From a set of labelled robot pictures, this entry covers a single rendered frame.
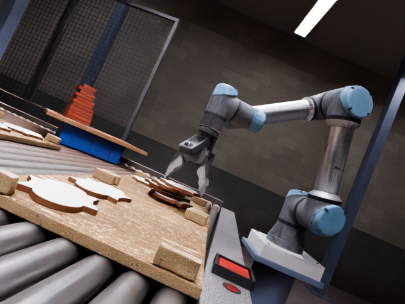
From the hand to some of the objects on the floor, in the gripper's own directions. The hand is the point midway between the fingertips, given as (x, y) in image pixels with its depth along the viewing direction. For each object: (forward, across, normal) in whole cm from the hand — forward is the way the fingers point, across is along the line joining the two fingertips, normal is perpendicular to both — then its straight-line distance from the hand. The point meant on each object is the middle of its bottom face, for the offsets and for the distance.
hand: (181, 187), depth 88 cm
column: (+99, -33, -44) cm, 114 cm away
